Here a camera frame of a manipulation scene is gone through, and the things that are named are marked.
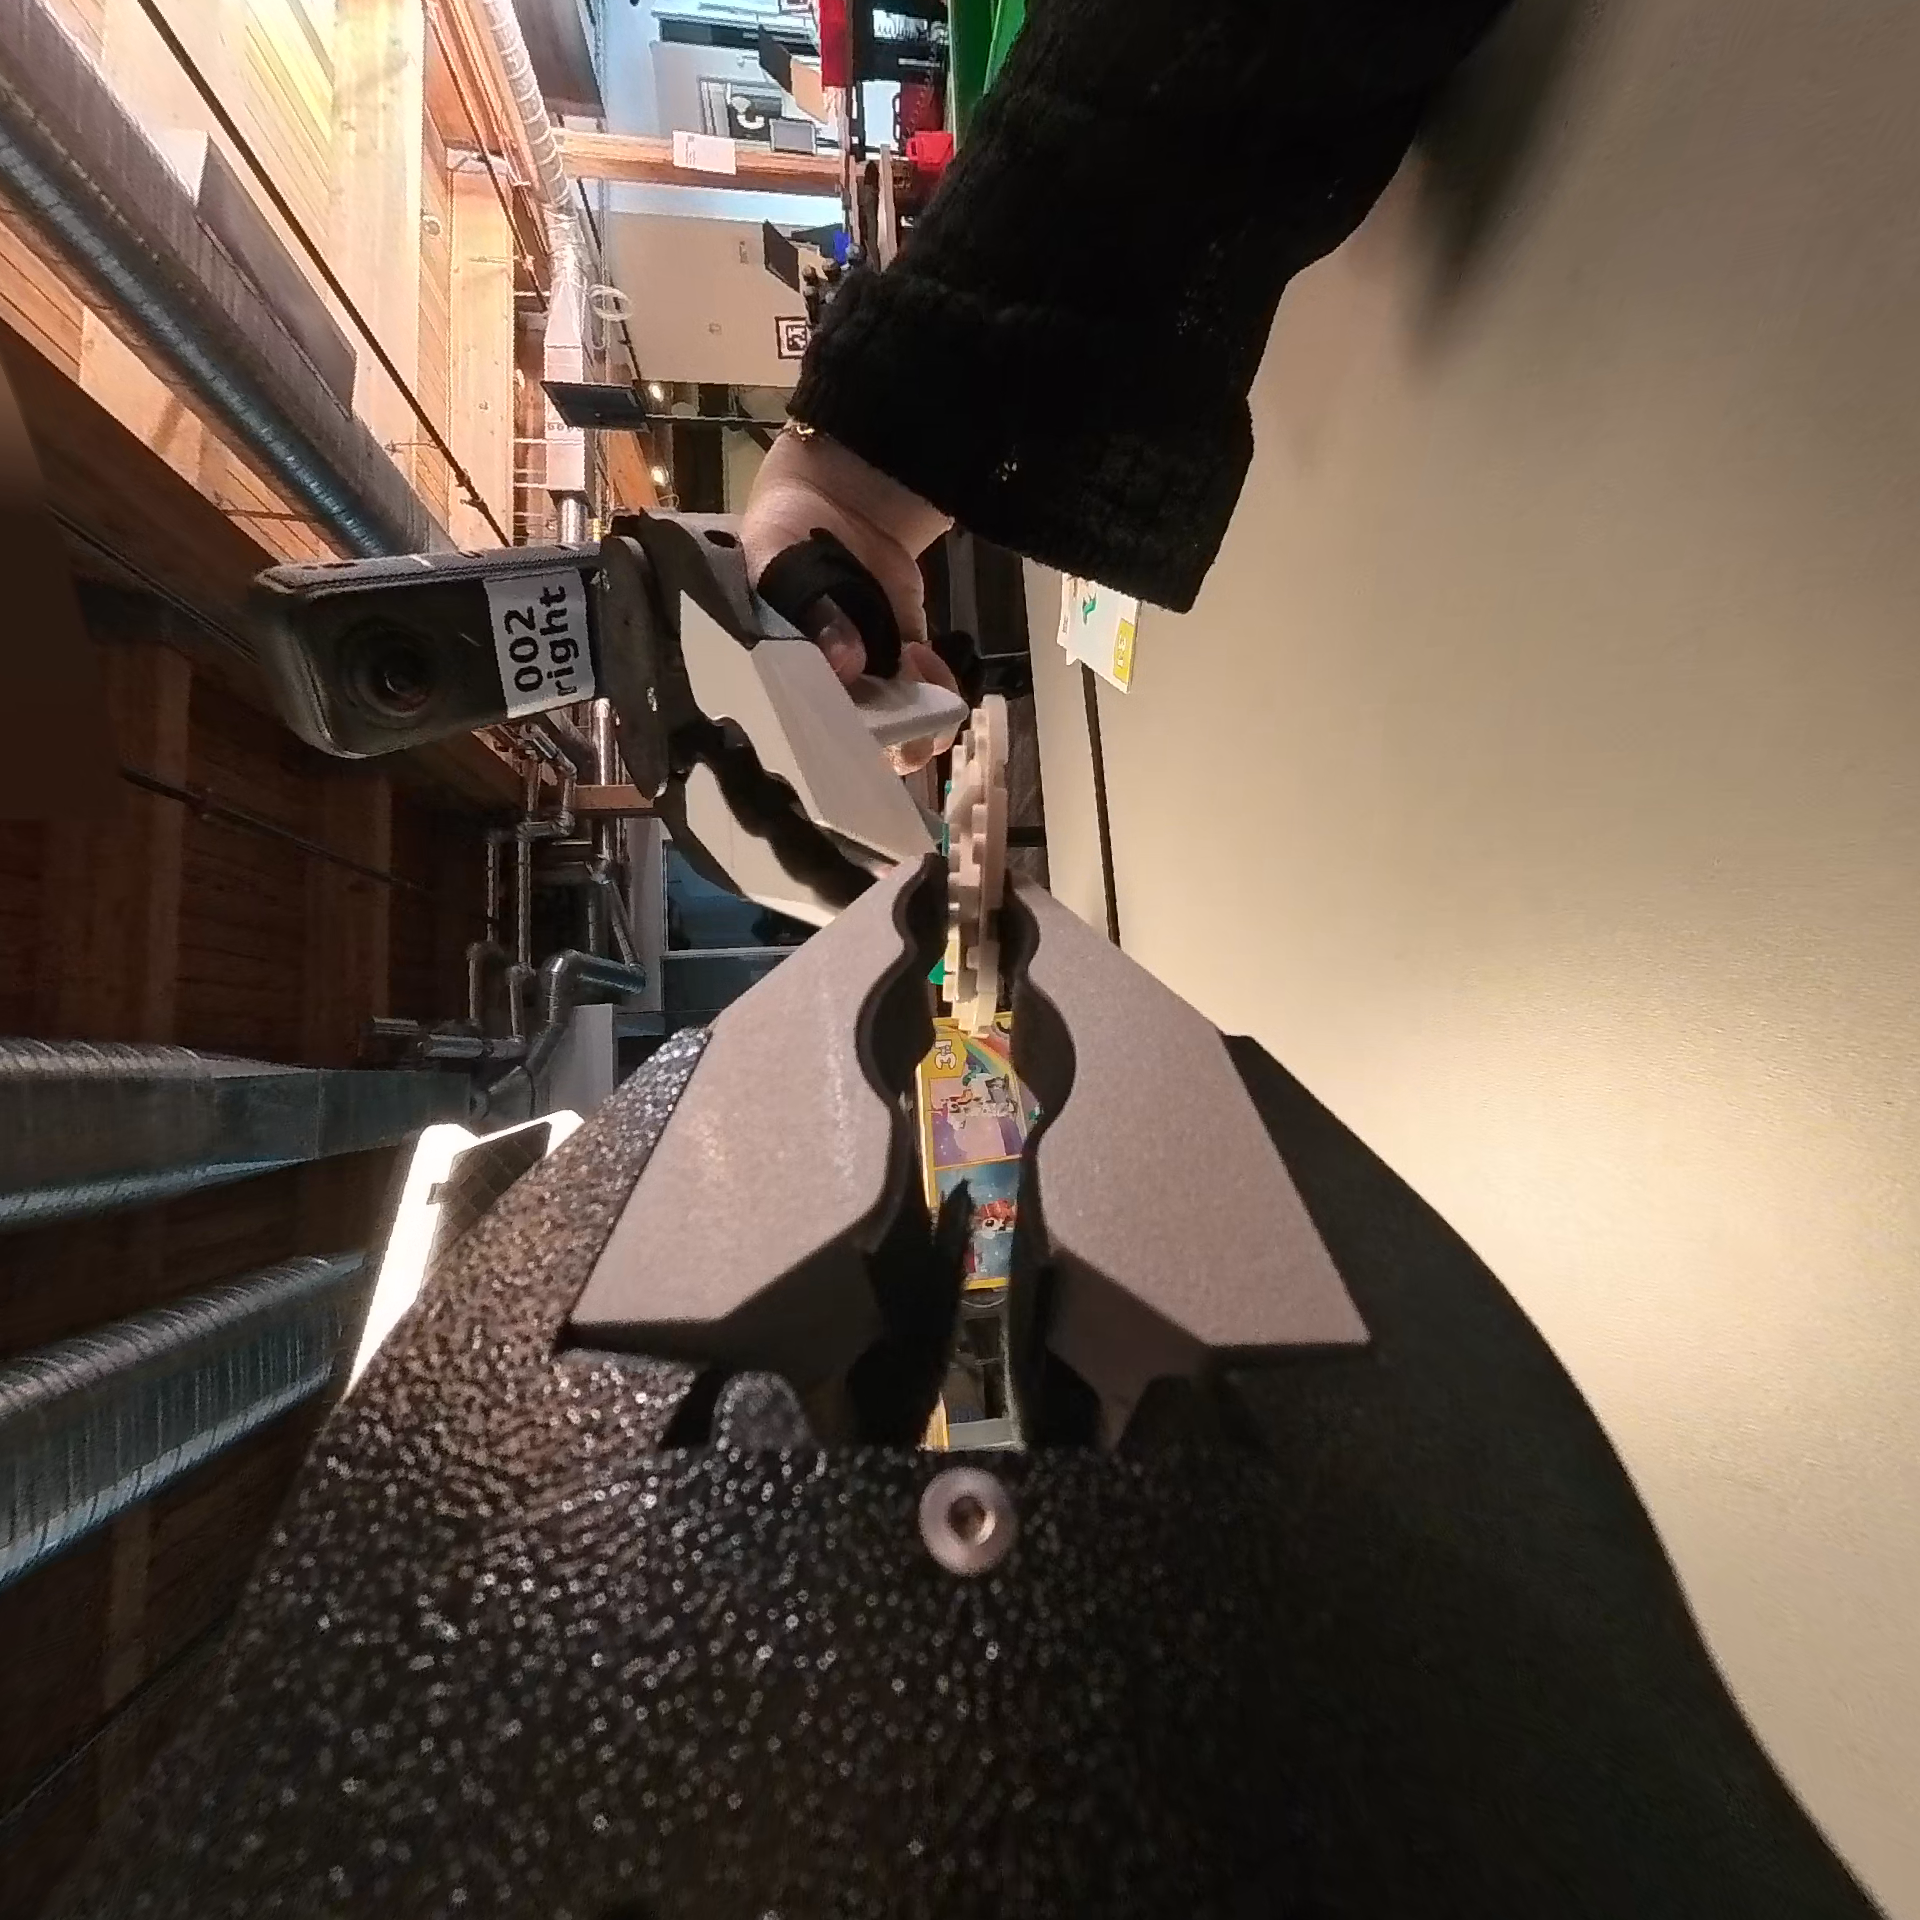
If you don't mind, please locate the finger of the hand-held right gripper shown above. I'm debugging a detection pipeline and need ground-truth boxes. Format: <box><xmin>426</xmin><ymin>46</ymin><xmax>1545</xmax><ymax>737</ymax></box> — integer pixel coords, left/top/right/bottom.
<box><xmin>657</xmin><ymin>757</ymin><xmax>888</xmax><ymax>928</ymax></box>
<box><xmin>679</xmin><ymin>590</ymin><xmax>940</xmax><ymax>880</ymax></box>

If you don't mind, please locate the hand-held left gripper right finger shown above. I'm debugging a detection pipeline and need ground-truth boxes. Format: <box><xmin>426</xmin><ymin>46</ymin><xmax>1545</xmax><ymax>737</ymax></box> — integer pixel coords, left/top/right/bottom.
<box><xmin>1012</xmin><ymin>883</ymin><xmax>1374</xmax><ymax>1445</ymax></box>

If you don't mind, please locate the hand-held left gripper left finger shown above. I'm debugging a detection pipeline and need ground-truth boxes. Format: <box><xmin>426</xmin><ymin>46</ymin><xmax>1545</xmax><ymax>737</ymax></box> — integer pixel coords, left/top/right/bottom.
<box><xmin>566</xmin><ymin>854</ymin><xmax>955</xmax><ymax>1440</ymax></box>

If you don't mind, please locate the round white lego plate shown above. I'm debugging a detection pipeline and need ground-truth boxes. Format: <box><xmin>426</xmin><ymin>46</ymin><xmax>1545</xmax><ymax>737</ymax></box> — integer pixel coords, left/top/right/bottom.
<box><xmin>940</xmin><ymin>696</ymin><xmax>1025</xmax><ymax>1041</ymax></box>

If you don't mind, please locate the yellow lego box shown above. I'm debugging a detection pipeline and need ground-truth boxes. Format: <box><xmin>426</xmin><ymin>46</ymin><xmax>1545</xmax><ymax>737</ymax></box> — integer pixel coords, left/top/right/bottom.
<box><xmin>915</xmin><ymin>1017</ymin><xmax>1042</xmax><ymax>1454</ymax></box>

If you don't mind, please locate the person's right hand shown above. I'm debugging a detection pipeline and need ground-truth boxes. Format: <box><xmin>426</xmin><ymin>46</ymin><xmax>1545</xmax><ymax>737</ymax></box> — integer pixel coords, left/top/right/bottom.
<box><xmin>743</xmin><ymin>432</ymin><xmax>970</xmax><ymax>778</ymax></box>

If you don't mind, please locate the studio light panel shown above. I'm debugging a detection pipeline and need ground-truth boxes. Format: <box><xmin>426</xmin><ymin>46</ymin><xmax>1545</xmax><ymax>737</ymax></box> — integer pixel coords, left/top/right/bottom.
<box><xmin>345</xmin><ymin>1107</ymin><xmax>591</xmax><ymax>1402</ymax></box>

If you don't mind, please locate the white paper leaflet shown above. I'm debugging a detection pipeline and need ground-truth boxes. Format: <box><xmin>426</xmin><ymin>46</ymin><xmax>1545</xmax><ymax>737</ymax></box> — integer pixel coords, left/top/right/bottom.
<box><xmin>1055</xmin><ymin>573</ymin><xmax>1146</xmax><ymax>697</ymax></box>

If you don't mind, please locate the green plastic bin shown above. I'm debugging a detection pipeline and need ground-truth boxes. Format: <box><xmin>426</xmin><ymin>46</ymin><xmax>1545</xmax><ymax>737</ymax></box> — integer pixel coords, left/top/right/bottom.
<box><xmin>952</xmin><ymin>0</ymin><xmax>1040</xmax><ymax>92</ymax></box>

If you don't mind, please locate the grey corrugated ceiling duct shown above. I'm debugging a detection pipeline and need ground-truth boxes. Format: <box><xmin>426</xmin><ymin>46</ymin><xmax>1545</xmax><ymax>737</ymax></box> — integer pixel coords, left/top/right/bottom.
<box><xmin>0</xmin><ymin>82</ymin><xmax>431</xmax><ymax>561</ymax></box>

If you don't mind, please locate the silver spiral duct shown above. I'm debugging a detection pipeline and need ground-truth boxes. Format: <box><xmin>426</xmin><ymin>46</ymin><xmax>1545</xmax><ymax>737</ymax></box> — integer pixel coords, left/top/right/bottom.
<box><xmin>0</xmin><ymin>1041</ymin><xmax>506</xmax><ymax>1235</ymax></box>
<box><xmin>0</xmin><ymin>1249</ymin><xmax>379</xmax><ymax>1595</ymax></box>

